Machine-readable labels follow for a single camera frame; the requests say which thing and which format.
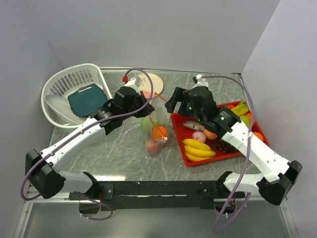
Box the yellow banana bunch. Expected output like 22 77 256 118
182 139 216 162

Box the grey toy fish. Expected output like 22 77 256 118
183 120 205 131

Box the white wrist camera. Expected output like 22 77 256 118
192 74 209 88
122 76 144 87

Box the orange mini pumpkin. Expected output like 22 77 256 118
246 113 253 121

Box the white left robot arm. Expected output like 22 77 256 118
25 86 154 199

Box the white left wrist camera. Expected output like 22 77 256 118
122 76 144 87

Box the red plastic tray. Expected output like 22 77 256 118
170 100 270 167

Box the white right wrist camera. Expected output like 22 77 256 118
192 74 209 88

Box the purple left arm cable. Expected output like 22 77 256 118
20 68 154 201

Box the pink peach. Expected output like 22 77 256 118
146 139 161 154

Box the green cabbage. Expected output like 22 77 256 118
140 116 159 134

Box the white bowl in basket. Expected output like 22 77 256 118
45 95 75 124

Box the cream and pink round plate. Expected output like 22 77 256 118
138 73 164 99

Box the white plastic laundry basket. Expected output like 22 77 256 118
41 63 112 133

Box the teal square plate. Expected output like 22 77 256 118
67 83 107 118

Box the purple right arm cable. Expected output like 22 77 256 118
202 75 255 234

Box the clear zip top bag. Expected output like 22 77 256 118
140 93 170 156

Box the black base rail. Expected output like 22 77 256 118
84 180 230 210

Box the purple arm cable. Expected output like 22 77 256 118
20 68 154 201
202 75 255 234

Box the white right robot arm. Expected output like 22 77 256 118
165 86 303 205

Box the dark purple grape bunch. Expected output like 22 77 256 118
209 138 238 154

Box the orange fruit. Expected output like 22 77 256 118
151 125 167 140
253 132 264 142

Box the purple onion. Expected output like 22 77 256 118
192 131 207 143

